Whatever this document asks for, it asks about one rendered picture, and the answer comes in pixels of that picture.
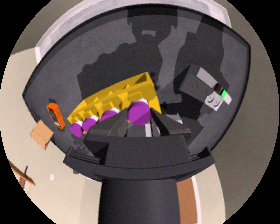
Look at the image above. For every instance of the white key housing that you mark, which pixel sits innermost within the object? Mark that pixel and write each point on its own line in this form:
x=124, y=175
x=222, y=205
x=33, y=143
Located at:
x=174, y=116

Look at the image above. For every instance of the small open cardboard box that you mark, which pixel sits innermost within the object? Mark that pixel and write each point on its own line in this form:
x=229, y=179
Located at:
x=41, y=134

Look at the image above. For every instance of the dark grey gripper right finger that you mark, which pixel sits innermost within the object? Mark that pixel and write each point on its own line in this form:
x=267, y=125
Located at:
x=167, y=126

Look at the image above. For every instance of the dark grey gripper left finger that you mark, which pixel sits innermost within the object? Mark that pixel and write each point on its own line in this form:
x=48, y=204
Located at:
x=111, y=125

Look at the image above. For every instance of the orange digital multimeter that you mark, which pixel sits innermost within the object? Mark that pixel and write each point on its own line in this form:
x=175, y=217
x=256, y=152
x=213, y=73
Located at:
x=56, y=115

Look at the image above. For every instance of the dark grey table edge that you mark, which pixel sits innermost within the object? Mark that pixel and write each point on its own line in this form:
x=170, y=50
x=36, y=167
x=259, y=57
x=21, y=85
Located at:
x=153, y=5

